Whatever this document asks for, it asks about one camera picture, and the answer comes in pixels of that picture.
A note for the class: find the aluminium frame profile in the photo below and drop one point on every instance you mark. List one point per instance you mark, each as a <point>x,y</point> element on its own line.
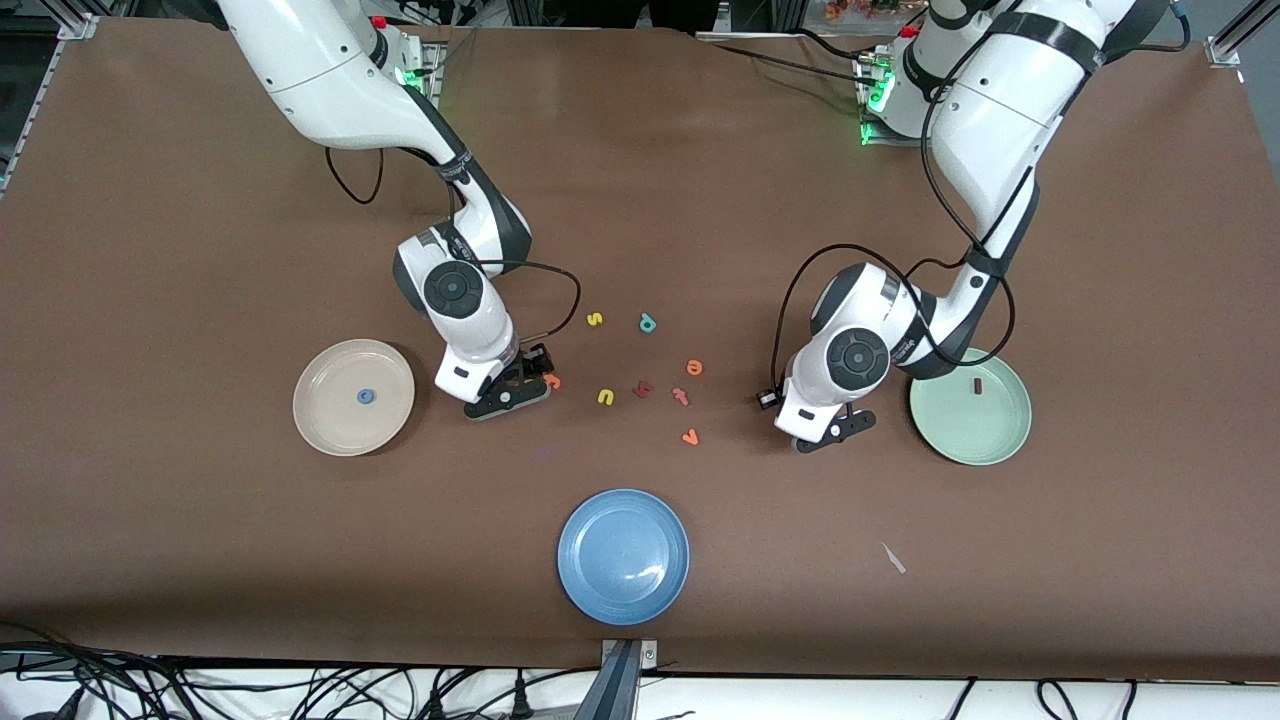
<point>78,25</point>
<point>1222,50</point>

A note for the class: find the brown table cover sheet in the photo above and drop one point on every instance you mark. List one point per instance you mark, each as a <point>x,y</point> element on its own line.
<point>200,550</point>

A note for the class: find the beige brown plate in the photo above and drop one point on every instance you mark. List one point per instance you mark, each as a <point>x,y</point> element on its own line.
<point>340,420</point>

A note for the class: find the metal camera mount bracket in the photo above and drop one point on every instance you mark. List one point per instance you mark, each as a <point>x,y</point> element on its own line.
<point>622,690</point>

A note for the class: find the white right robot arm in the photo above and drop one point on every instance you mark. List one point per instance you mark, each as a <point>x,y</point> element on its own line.
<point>330,70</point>

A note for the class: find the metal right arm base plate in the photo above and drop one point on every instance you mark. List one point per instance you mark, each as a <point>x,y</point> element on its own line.
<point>438,60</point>

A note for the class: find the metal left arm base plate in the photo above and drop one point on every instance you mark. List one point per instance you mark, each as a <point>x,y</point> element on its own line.
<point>890,141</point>

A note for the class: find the pale green plate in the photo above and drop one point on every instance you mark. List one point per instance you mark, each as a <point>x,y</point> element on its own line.
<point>975,425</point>

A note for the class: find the blue plate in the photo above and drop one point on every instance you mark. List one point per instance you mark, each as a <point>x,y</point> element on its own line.
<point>623,556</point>

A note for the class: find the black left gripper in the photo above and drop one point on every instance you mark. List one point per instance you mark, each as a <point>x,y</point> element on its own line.
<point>769,404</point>

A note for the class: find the grey tape scrap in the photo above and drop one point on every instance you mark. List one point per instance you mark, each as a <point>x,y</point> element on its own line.
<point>893,558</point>

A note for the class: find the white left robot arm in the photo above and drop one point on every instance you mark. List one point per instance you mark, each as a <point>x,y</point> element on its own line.
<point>1010,110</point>

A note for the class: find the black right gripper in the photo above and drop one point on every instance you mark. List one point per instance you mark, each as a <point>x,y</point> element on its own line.
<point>527,366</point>

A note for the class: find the black power plug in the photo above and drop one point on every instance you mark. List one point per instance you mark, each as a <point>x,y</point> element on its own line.
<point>520,700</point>
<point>437,705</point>

